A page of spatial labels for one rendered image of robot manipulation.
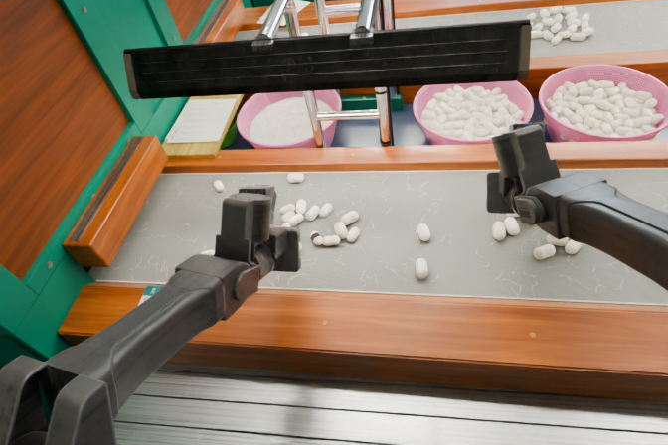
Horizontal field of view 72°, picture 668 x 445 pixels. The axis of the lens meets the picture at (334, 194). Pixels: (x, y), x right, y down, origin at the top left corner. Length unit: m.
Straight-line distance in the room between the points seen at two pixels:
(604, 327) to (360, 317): 0.36
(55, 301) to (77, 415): 0.56
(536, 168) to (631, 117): 0.57
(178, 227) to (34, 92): 0.36
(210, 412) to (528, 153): 0.64
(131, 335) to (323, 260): 0.47
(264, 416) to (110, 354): 0.43
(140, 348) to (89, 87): 0.68
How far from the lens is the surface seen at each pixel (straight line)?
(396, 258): 0.85
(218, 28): 1.44
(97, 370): 0.44
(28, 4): 0.98
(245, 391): 0.87
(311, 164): 1.01
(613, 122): 1.16
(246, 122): 1.23
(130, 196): 1.00
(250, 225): 0.61
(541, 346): 0.76
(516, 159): 0.66
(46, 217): 0.95
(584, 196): 0.57
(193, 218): 1.03
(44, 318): 0.95
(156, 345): 0.49
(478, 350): 0.74
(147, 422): 0.92
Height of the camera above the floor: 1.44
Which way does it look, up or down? 46 degrees down
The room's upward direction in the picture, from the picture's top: 13 degrees counter-clockwise
